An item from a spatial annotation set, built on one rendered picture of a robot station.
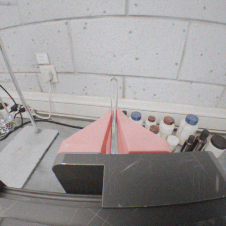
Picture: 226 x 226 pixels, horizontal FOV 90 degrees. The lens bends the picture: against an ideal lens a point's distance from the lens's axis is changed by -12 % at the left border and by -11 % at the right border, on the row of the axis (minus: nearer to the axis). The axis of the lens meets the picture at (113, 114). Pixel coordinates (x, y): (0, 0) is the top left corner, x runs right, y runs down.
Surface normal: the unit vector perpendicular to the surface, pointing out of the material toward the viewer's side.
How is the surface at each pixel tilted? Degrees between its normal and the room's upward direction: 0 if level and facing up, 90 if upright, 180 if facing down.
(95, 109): 90
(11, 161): 0
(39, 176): 0
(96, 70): 90
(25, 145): 0
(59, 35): 90
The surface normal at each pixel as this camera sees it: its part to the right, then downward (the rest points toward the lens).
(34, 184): 0.00, -0.79
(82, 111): -0.18, 0.60
